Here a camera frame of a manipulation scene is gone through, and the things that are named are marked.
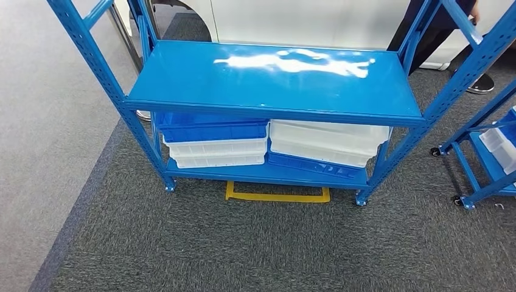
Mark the white plastic crate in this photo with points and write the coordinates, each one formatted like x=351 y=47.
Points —
x=217 y=148
x=322 y=156
x=500 y=149
x=217 y=161
x=326 y=135

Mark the small white floor clip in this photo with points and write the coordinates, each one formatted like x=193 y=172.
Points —
x=500 y=206

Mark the black-topped stanchion post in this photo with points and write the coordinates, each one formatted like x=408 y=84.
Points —
x=125 y=38

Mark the white vehicle with red stripe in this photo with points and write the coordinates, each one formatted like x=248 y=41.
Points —
x=302 y=20

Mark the blue plastic crate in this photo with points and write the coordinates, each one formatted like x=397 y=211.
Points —
x=512 y=133
x=314 y=168
x=213 y=133

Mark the blue wheeled shelf cart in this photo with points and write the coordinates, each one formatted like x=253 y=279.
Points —
x=475 y=122

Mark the large blue metal shelf rack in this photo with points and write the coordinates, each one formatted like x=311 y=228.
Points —
x=262 y=80

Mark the person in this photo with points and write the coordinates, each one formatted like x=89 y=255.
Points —
x=447 y=36

